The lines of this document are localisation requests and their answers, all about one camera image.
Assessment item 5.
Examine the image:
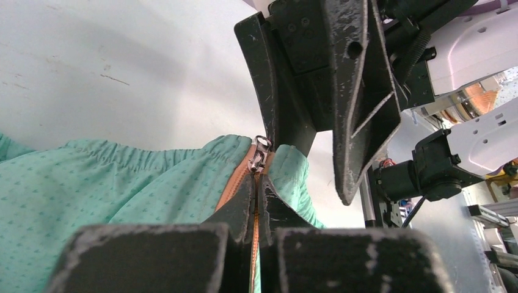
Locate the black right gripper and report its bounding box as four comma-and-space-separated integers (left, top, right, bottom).
234, 1, 436, 206

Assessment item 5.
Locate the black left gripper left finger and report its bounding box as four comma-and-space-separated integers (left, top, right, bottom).
46, 175, 256, 292

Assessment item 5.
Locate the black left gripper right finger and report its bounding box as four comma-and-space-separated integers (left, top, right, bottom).
258, 175, 453, 292

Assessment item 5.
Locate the silver zipper slider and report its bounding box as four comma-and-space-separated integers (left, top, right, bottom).
247, 136, 272, 173

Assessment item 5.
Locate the teal and orange jacket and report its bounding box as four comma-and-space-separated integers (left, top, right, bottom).
1, 135, 322, 292

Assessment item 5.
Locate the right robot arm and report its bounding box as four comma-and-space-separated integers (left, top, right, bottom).
234, 1, 517, 226

